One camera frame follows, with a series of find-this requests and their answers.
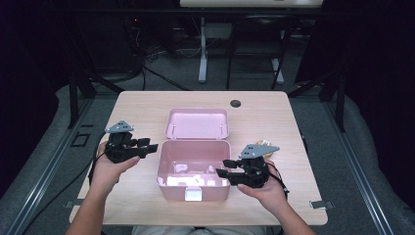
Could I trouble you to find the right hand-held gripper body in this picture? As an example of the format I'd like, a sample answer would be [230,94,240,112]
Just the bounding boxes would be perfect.
[228,143,281,190]

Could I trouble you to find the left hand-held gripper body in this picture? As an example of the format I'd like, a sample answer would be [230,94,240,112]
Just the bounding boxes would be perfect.
[104,119,142,165]

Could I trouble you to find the pink storage box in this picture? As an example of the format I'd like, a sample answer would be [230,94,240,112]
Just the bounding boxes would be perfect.
[156,107,233,203]

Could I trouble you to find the person's left hand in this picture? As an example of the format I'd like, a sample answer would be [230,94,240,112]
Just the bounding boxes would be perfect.
[88,140,141,197]

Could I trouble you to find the person's right hand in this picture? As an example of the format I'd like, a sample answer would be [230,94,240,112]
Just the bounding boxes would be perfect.
[236,159,290,213]

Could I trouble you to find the black metal stand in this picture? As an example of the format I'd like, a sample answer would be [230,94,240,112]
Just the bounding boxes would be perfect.
[288,69,347,133]
[66,67,125,130]

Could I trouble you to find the person's light trousers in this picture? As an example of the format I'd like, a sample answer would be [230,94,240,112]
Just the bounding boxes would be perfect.
[131,225,268,235]

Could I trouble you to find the dark computer equipment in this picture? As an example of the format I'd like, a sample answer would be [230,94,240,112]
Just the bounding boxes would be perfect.
[94,13,145,74]

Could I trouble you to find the white desk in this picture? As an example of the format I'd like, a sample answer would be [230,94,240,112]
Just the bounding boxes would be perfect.
[179,0,325,84]

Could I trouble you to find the right hand-held gripper cable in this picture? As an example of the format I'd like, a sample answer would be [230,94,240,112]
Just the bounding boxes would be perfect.
[266,162,292,201]

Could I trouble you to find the hand-held gripper cable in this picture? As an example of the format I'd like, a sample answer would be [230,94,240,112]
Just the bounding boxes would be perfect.
[21,131,114,235]
[266,162,292,201]

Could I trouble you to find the left hand-held gripper cable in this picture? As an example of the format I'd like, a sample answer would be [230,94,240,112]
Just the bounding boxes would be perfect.
[21,131,114,235]

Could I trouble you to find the black floor cable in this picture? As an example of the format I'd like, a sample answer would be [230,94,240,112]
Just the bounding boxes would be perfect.
[140,64,191,92]

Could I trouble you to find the grey table bracket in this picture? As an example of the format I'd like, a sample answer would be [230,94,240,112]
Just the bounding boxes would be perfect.
[308,200,335,211]
[64,199,86,210]

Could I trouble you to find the aluminium floor rail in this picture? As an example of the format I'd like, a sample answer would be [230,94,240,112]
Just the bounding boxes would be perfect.
[5,97,96,235]
[322,100,396,235]

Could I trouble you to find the black metal chair frame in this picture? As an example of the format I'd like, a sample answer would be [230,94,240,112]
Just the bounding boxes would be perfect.
[225,14,297,91]

